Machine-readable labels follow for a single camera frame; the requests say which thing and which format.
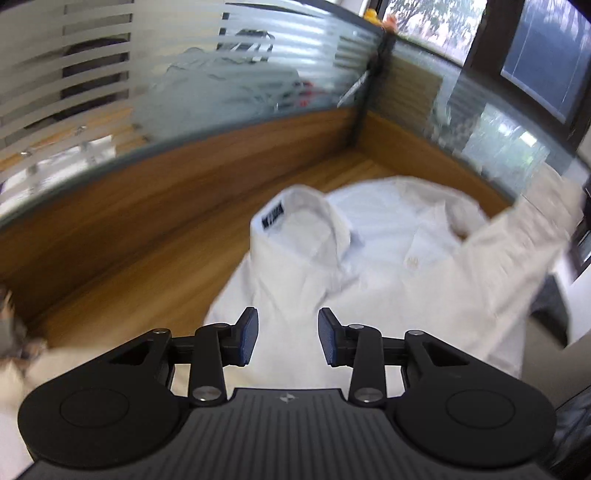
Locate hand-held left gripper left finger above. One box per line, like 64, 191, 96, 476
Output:
102, 307, 258, 407

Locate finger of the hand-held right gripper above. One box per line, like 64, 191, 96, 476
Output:
569, 178, 591, 280

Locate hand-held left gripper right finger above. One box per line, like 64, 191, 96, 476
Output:
318, 307, 474, 408

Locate white dress shirt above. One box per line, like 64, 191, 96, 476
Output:
203, 172, 586, 398

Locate dark grey cloth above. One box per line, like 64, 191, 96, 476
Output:
531, 276, 570, 349

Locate beige garment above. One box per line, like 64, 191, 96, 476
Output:
0, 339, 121, 480

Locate grey-brown patterned cloth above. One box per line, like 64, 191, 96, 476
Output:
0, 284, 49, 363

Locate red plastic object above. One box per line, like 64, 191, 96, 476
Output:
295, 79, 317, 108

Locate clear plastic bag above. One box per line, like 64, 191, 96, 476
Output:
134, 46, 319, 139

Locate black office chair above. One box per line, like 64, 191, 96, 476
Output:
60, 44, 134, 121

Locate black handled scissors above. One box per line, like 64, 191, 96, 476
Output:
336, 55, 386, 110

